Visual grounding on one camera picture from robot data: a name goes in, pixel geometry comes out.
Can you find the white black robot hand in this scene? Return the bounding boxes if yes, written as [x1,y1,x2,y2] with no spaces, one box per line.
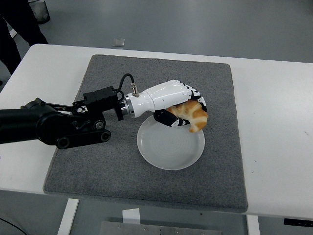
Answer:
[128,79,209,128]

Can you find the orange white croissant bread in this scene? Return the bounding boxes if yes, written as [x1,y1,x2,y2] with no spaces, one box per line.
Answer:
[168,99,208,134]

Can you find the round grey plate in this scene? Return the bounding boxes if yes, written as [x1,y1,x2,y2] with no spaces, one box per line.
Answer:
[136,115,205,171]

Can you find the grey square felt mat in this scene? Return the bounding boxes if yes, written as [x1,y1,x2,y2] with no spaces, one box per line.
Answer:
[43,54,249,213]

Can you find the person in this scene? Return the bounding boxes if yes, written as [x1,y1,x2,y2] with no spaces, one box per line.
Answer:
[0,0,48,76]

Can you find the grey mesh waste bin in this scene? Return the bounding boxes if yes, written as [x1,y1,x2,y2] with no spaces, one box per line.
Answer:
[26,0,51,24]

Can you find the white table leg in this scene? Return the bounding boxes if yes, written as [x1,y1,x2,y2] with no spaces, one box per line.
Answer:
[56,198,80,235]
[246,214,260,235]

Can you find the black table control panel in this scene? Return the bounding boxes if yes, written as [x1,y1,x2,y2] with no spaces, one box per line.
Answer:
[283,217,313,226]

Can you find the black floor cable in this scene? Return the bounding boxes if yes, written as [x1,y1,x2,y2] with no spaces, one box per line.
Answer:
[0,216,27,235]

